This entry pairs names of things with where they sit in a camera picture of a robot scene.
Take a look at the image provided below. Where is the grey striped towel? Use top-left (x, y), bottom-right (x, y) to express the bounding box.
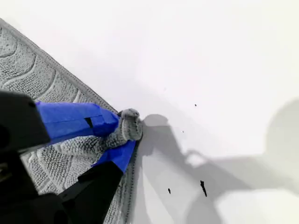
top-left (0, 17), bottom-right (143, 224)

